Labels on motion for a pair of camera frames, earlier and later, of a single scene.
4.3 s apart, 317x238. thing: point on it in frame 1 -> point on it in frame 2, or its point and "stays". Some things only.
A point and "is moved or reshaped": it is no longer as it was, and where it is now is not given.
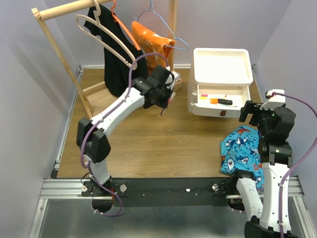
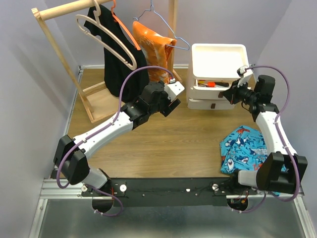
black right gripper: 251,107 -> 231,94
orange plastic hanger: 124,29 stays
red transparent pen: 164,109 is moved or reshaped
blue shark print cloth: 238,150 stays
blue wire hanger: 151,9 stays
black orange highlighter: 216,101 -> 212,84
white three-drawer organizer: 219,82 is moved or reshaped
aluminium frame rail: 56,189 stays
